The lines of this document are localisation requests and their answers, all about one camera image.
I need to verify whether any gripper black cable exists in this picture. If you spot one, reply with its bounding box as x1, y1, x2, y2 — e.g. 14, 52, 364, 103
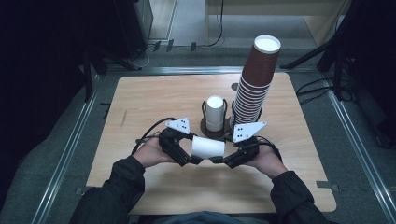
257, 135, 284, 162
132, 117, 176, 155

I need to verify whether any stack of white cups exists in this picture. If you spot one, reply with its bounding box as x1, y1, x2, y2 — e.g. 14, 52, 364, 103
205, 94, 226, 133

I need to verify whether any black tripod stand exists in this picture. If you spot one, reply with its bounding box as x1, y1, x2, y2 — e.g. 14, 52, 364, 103
279, 0, 362, 101

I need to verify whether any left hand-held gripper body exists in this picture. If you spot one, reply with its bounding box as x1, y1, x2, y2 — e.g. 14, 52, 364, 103
158, 117, 191, 152

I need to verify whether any white floor cable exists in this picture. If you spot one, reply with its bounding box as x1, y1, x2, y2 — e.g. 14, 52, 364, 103
129, 43, 157, 69

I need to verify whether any stack of brown cups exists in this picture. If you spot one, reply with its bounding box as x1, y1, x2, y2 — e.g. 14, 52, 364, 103
229, 34, 282, 133

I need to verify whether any aluminium floor rail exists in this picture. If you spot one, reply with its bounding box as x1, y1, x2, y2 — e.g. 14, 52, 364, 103
325, 88, 396, 223
31, 74, 102, 224

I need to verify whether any light wooden furniture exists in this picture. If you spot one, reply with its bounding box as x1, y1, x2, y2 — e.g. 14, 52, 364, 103
205, 0, 353, 48

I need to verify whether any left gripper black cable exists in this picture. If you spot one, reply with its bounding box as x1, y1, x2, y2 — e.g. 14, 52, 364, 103
132, 117, 176, 155

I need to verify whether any black cabinet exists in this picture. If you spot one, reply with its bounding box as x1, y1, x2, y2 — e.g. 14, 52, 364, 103
113, 0, 153, 60

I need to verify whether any plain white paper cup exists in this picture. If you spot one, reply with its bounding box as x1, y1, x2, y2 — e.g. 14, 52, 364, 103
191, 135, 226, 160

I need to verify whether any black floor cable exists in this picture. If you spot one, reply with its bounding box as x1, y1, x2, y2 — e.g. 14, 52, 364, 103
298, 88, 332, 105
295, 77, 335, 94

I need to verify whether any hanging black cable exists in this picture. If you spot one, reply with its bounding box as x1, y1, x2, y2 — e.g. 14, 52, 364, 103
206, 0, 225, 48

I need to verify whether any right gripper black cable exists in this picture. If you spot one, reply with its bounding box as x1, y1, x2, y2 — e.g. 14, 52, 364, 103
257, 135, 284, 162

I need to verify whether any black metal stand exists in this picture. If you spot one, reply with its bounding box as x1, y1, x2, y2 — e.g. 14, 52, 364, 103
81, 43, 143, 103

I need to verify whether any person's left hand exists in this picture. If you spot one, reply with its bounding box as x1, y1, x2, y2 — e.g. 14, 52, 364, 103
133, 136, 176, 169

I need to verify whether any dark double cup holder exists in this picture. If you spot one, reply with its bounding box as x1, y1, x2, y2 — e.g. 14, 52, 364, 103
200, 99, 264, 140

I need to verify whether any person's right hand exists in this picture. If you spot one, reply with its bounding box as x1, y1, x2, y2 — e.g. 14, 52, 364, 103
246, 144, 289, 180

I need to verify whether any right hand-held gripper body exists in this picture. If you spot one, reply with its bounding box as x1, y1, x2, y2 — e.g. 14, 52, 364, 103
233, 120, 268, 158

